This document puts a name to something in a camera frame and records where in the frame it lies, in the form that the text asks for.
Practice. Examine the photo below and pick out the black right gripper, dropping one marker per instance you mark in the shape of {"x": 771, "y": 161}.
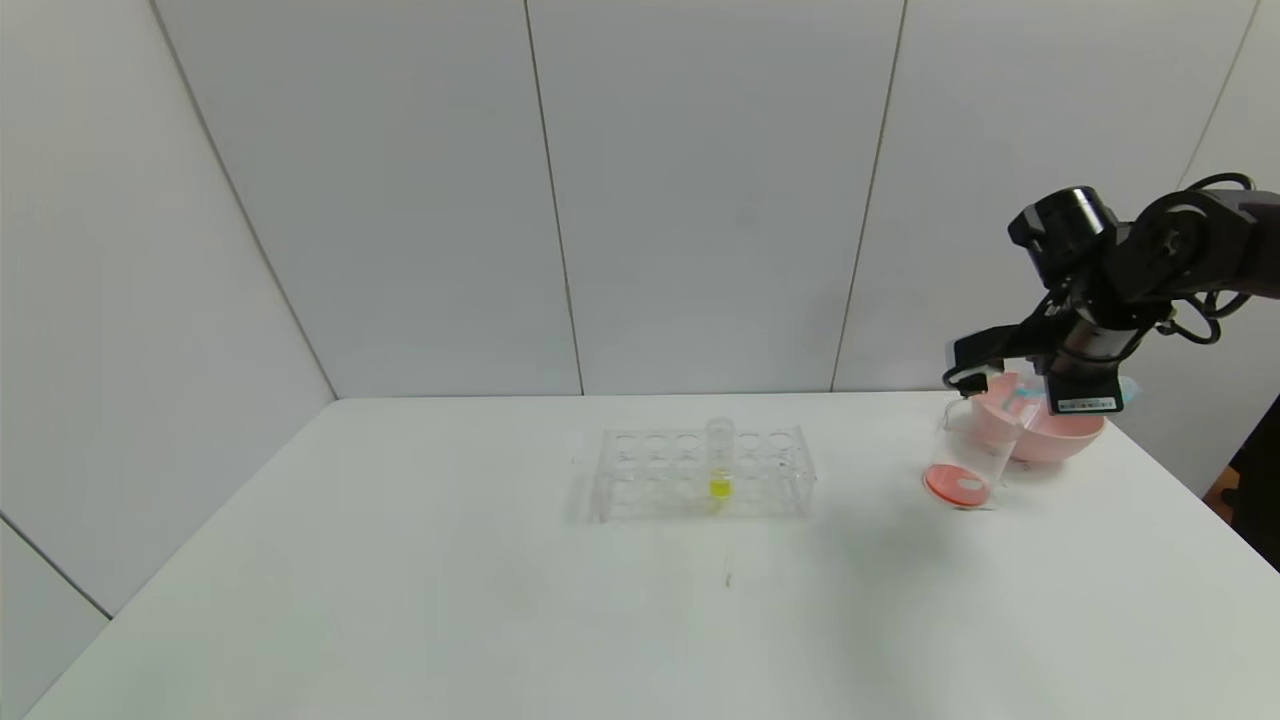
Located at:
{"x": 1083, "y": 395}

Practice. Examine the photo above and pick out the blue pigment test tube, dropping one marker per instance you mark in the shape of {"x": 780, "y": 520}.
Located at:
{"x": 1130, "y": 392}

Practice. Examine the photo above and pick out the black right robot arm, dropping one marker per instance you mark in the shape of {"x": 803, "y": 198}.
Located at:
{"x": 1190, "y": 250}

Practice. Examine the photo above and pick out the yellow pigment test tube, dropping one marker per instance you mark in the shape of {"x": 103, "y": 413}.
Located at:
{"x": 720, "y": 470}

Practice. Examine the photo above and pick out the clear acrylic test tube rack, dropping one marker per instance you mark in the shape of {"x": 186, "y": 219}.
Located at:
{"x": 690, "y": 505}

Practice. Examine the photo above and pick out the pink plastic bowl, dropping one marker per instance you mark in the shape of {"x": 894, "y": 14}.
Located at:
{"x": 1060, "y": 435}

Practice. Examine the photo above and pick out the clear glass beaker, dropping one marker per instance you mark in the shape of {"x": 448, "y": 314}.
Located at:
{"x": 965, "y": 470}

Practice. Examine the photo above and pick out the black bulky background object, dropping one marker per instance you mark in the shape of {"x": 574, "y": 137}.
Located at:
{"x": 1262, "y": 490}

